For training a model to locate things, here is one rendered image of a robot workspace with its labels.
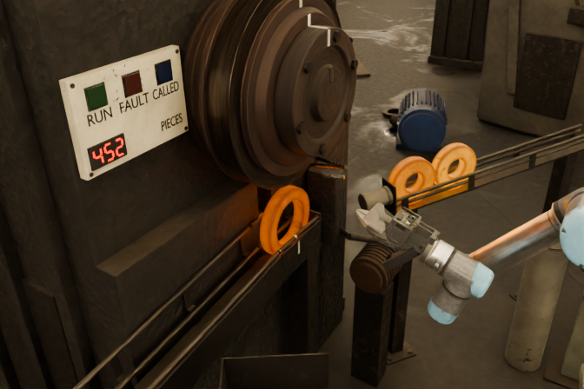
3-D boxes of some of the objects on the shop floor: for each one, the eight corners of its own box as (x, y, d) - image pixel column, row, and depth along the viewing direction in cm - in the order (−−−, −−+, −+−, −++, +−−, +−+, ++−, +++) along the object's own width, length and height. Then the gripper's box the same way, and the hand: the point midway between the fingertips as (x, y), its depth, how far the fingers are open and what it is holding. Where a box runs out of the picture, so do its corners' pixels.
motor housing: (342, 379, 186) (347, 253, 161) (369, 339, 202) (377, 220, 177) (376, 396, 179) (387, 267, 155) (401, 353, 196) (414, 231, 171)
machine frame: (-10, 429, 171) (-300, -268, 90) (209, 254, 251) (162, -195, 170) (154, 563, 135) (-77, -382, 55) (349, 311, 216) (372, -223, 135)
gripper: (445, 227, 133) (372, 184, 140) (432, 246, 126) (356, 200, 133) (431, 251, 138) (361, 208, 145) (418, 270, 131) (346, 224, 138)
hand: (359, 214), depth 140 cm, fingers closed
